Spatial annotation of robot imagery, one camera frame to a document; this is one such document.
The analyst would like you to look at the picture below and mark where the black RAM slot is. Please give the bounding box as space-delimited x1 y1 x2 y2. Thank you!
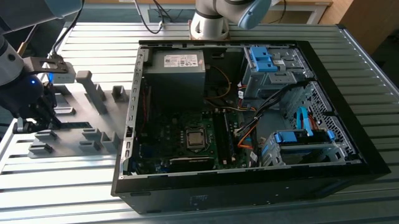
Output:
214 109 228 164

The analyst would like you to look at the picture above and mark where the grey parts rack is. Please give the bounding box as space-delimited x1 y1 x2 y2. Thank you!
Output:
28 70 131 160

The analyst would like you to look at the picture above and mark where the green motherboard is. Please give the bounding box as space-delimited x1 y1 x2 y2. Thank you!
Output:
136 109 254 175

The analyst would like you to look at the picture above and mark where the grey power supply unit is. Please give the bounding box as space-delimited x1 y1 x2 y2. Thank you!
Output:
144 49 208 110

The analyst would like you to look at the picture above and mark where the white framed desk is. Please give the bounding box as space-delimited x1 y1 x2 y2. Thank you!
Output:
84 0 332 24

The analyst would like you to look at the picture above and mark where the CPU socket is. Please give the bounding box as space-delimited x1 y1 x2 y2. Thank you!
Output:
184 126 210 154

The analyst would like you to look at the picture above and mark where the black graphics card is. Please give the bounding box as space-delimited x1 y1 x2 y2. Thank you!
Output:
170 155 216 172

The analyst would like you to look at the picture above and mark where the black PC case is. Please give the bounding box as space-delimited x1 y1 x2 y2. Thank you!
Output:
111 39 393 215

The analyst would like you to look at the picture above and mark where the silver drive cage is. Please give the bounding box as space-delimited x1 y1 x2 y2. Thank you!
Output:
242 46 314 100

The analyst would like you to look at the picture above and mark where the blue drive bay latch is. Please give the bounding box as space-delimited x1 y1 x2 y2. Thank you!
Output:
248 46 280 73

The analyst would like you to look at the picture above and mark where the pale blue disk carrier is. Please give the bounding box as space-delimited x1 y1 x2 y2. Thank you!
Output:
260 137 283 166

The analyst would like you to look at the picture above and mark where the perforated silver disk bay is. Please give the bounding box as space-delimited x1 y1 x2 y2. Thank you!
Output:
260 81 363 167

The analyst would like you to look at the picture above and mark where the wooden cabinet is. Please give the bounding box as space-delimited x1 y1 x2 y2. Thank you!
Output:
319 0 399 56

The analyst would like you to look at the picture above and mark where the black camera bracket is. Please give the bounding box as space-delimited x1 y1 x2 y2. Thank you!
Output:
24 56 68 75

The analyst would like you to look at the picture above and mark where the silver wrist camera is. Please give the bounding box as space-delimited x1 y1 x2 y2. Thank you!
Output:
48 62 78 84

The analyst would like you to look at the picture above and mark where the black camera cable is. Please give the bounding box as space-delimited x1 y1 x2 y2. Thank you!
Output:
51 0 86 59

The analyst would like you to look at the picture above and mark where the red fan wire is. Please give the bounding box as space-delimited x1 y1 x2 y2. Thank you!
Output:
142 88 150 131

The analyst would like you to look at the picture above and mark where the black cable with connector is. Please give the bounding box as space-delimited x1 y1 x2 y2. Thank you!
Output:
134 0 172 35

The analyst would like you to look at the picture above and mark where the yellow wire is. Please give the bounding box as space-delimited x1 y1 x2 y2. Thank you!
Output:
204 65 232 101

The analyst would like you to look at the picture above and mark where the power wire bundle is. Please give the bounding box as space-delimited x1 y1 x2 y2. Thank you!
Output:
215 106 256 112

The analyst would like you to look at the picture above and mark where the orange wire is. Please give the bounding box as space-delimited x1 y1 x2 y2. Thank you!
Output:
238 123 260 149

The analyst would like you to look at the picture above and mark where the black cable bundle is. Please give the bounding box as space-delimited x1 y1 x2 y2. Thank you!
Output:
235 83 300 137

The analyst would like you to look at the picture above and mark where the blue flat data wire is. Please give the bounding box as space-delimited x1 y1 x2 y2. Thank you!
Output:
295 106 314 137

